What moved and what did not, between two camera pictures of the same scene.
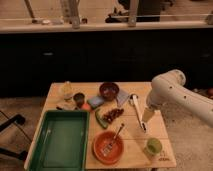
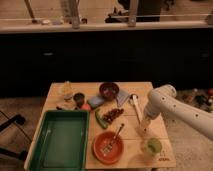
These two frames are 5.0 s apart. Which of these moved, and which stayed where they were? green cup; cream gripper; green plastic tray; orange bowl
Moved: cream gripper
Stayed: green plastic tray; green cup; orange bowl
